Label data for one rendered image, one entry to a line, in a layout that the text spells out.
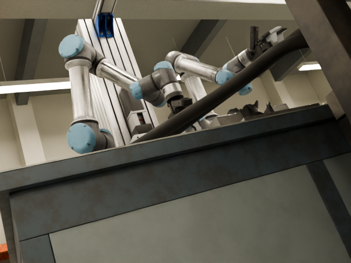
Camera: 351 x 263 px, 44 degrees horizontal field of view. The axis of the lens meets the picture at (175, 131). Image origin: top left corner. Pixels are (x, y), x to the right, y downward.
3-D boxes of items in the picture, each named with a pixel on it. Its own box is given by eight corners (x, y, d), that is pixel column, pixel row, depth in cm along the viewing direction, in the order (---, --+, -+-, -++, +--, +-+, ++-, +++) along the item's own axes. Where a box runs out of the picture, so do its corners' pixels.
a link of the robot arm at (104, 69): (82, 71, 212) (160, 115, 193) (70, 62, 202) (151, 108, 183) (94, 51, 213) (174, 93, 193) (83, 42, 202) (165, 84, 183)
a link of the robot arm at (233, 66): (233, 81, 223) (227, 67, 226) (250, 69, 217) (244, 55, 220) (225, 79, 217) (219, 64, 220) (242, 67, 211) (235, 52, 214)
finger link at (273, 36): (285, 34, 198) (272, 46, 205) (280, 24, 200) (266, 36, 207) (282, 35, 196) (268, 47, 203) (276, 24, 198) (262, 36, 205)
